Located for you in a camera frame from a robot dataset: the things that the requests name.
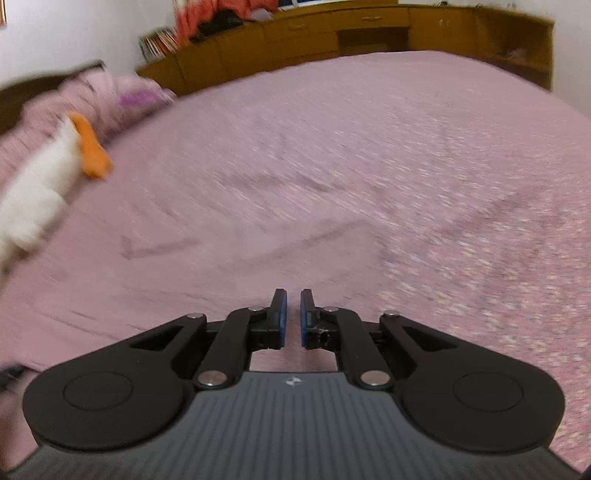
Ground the mauve knitted cardigan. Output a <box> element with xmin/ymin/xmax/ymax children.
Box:
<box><xmin>1</xmin><ymin>209</ymin><xmax>384</xmax><ymax>370</ymax></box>

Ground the white plush goose toy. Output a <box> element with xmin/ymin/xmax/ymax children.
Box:
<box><xmin>1</xmin><ymin>112</ymin><xmax>112</xmax><ymax>272</ymax></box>

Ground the pink floral bed sheet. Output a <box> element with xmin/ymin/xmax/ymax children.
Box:
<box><xmin>25</xmin><ymin>52</ymin><xmax>590</xmax><ymax>469</ymax></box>

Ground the pink folded quilt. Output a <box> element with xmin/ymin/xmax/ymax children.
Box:
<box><xmin>0</xmin><ymin>66</ymin><xmax>139</xmax><ymax>186</ymax></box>

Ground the purple pillow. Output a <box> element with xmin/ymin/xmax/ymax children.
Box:
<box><xmin>115</xmin><ymin>75</ymin><xmax>176</xmax><ymax>122</ymax></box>

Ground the dark wooden headboard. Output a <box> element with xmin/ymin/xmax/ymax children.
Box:
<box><xmin>0</xmin><ymin>60</ymin><xmax>105</xmax><ymax>135</ymax></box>

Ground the row of books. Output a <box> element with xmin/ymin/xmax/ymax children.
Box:
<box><xmin>138</xmin><ymin>27</ymin><xmax>179</xmax><ymax>63</ymax></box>

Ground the wooden cabinet unit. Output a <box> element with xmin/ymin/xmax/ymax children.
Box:
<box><xmin>136</xmin><ymin>1</ymin><xmax>554</xmax><ymax>96</ymax></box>

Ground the red floral curtain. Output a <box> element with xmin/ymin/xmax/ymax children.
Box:
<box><xmin>172</xmin><ymin>0</ymin><xmax>280</xmax><ymax>45</ymax></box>

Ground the black garment on cabinet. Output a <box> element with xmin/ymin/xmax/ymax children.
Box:
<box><xmin>188</xmin><ymin>9</ymin><xmax>253</xmax><ymax>43</ymax></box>

